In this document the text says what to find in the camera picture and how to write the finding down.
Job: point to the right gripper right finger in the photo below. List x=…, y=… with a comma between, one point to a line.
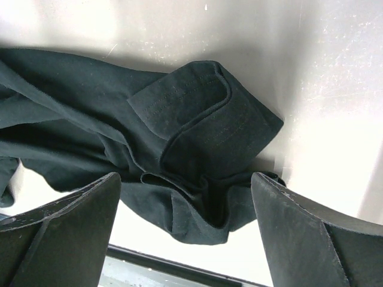
x=308, y=244

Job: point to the black t-shirt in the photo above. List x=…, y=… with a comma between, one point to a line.
x=181, y=142

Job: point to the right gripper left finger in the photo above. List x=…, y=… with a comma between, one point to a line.
x=64, y=242

